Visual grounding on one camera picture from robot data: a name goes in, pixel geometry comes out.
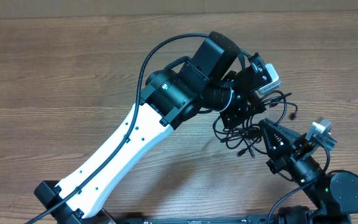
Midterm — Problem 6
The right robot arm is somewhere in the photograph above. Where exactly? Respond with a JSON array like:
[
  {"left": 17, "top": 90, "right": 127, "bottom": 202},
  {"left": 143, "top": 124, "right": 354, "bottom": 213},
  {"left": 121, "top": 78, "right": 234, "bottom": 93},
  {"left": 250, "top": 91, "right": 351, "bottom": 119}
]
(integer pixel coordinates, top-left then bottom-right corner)
[{"left": 259, "top": 118, "right": 358, "bottom": 223}]

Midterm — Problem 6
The black usb cable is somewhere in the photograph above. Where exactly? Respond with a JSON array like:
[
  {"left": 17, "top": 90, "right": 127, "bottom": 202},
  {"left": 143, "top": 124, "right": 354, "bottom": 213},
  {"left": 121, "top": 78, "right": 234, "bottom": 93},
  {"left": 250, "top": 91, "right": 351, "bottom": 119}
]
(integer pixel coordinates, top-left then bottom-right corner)
[{"left": 212, "top": 90, "right": 298, "bottom": 159}]

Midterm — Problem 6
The cardboard board backdrop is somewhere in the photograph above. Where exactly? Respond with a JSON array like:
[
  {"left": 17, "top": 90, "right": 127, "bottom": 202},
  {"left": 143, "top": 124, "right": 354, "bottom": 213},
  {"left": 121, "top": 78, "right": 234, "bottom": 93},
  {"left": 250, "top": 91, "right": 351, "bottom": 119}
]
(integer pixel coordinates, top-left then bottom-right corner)
[{"left": 0, "top": 0, "right": 358, "bottom": 19}]

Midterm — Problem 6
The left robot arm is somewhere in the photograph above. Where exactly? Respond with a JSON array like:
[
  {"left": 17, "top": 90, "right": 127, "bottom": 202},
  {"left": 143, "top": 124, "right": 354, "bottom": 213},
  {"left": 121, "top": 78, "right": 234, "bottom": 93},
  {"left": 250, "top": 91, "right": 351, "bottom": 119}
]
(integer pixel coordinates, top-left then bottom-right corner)
[{"left": 35, "top": 32, "right": 281, "bottom": 223}]

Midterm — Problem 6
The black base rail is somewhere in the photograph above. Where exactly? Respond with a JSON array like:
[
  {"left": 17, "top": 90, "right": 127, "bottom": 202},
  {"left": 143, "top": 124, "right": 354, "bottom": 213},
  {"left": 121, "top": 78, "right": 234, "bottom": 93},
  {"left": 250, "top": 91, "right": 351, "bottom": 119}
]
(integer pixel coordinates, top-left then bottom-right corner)
[{"left": 109, "top": 215, "right": 307, "bottom": 224}]

